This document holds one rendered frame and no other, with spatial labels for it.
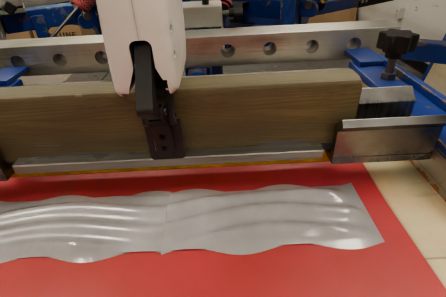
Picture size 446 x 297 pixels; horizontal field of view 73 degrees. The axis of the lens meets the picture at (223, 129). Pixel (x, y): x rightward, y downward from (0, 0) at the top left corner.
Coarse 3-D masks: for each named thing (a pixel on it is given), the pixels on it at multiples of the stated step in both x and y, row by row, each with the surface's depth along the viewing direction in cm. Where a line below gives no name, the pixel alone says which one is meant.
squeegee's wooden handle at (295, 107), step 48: (0, 96) 26; (48, 96) 26; (96, 96) 26; (192, 96) 26; (240, 96) 26; (288, 96) 26; (336, 96) 27; (0, 144) 28; (48, 144) 29; (96, 144) 29; (144, 144) 29; (192, 144) 29; (240, 144) 29
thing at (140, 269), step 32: (0, 192) 31; (32, 192) 31; (64, 192) 31; (96, 192) 30; (128, 192) 30; (128, 256) 24; (160, 256) 24; (0, 288) 22; (32, 288) 22; (64, 288) 22; (96, 288) 22; (128, 288) 22
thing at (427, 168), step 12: (264, 72) 47; (276, 72) 46; (36, 84) 47; (48, 84) 47; (432, 156) 29; (444, 156) 27; (420, 168) 31; (432, 168) 29; (444, 168) 27; (432, 180) 29; (444, 180) 27; (444, 192) 27
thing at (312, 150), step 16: (288, 144) 29; (304, 144) 29; (320, 144) 29; (32, 160) 29; (48, 160) 29; (64, 160) 29; (80, 160) 28; (96, 160) 28; (112, 160) 28; (128, 160) 28; (144, 160) 28; (160, 160) 28; (176, 160) 28; (192, 160) 28; (208, 160) 28; (224, 160) 28; (240, 160) 29; (256, 160) 29; (272, 160) 29
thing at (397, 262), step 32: (384, 224) 25; (192, 256) 24; (224, 256) 24; (256, 256) 23; (288, 256) 23; (320, 256) 23; (352, 256) 23; (384, 256) 23; (416, 256) 23; (160, 288) 22; (192, 288) 22; (224, 288) 21; (256, 288) 21; (288, 288) 21; (320, 288) 21; (352, 288) 21; (384, 288) 21; (416, 288) 21
